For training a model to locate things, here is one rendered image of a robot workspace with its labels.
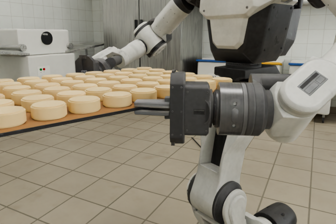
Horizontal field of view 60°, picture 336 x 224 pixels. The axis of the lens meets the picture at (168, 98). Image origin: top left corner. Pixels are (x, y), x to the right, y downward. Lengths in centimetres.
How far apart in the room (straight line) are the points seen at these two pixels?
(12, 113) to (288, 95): 38
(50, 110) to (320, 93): 39
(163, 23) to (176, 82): 75
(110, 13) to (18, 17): 140
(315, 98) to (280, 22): 53
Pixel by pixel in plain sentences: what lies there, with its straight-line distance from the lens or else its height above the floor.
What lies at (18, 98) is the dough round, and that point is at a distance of 56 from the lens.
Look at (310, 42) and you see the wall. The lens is 477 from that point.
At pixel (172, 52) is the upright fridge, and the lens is 429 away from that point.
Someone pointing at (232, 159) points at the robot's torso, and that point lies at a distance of 99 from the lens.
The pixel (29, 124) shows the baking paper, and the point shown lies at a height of 100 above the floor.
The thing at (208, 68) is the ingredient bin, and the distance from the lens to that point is 436.
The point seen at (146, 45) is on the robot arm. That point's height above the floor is 108.
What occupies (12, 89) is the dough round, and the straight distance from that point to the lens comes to 62.
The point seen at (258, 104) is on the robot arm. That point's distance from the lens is 46.
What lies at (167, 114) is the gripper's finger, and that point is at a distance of 48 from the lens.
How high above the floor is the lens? 112
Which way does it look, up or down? 12 degrees down
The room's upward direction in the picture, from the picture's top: straight up
